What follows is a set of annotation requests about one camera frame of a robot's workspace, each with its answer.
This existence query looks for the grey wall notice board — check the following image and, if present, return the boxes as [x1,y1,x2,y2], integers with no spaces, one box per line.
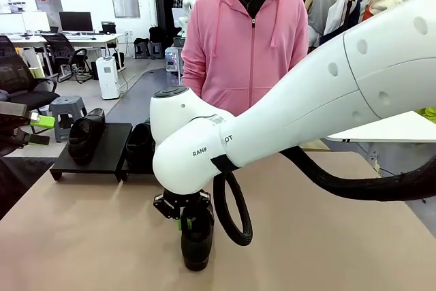
[33,0,64,21]

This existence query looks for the black mesh office chair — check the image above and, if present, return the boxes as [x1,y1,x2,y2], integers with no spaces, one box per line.
[46,33,89,84]

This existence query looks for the person in pink hoodie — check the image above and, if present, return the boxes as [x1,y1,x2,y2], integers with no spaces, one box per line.
[181,0,310,118]

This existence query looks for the white computer monitor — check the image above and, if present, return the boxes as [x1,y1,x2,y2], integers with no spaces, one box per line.
[0,13,27,35]
[22,10,51,33]

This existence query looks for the black backpack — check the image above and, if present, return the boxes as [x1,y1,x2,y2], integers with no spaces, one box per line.
[149,25,168,44]

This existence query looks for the black velcro strap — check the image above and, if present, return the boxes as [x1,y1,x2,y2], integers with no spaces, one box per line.
[209,154,239,173]

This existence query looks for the black leather dress shoe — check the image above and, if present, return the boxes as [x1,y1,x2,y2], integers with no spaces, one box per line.
[125,119,157,175]

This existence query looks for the black textured buckle shoe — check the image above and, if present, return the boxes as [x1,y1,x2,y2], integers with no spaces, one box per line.
[67,108,107,166]
[179,207,216,271]

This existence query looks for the black computer monitor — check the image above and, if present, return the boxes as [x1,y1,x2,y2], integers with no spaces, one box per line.
[59,11,94,35]

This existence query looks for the neon green trousers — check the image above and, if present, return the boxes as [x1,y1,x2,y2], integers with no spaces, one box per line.
[414,106,436,119]

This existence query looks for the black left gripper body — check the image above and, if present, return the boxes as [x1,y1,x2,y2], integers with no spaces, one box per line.
[0,102,29,157]

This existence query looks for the white office desk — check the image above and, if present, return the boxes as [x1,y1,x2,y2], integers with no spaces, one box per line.
[6,33,125,77]

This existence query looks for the white table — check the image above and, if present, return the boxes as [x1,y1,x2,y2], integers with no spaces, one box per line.
[323,110,436,142]

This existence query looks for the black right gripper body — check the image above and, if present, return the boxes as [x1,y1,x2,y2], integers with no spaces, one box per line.
[153,190,213,219]

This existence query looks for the black shoe stand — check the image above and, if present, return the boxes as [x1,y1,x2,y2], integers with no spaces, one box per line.
[49,122,133,183]
[115,154,161,183]

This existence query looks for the black step stool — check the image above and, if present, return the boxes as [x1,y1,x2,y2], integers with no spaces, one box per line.
[134,37,151,59]
[149,41,164,59]

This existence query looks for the white air purifier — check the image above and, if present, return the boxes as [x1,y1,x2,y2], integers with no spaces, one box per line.
[95,56,121,100]

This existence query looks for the mannequin in white navy jacket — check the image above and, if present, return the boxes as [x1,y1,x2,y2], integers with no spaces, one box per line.
[323,0,362,36]

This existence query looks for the person's right forearm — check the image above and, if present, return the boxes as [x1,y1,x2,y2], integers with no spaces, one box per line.
[182,62,205,96]

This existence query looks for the mannequin in grey tank top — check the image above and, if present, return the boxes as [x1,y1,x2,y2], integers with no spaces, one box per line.
[305,0,340,48]

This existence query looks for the grey plastic stool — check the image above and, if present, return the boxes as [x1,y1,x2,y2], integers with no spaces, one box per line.
[49,95,89,144]

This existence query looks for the clear storage drawers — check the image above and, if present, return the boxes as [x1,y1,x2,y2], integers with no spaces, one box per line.
[165,47,185,73]

